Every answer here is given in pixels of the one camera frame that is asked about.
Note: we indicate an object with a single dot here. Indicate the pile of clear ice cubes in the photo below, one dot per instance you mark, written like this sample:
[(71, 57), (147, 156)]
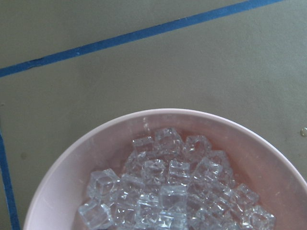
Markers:
[(172, 183)]

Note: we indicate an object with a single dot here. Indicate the pink bowl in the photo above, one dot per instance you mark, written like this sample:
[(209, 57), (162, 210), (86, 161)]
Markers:
[(256, 162)]

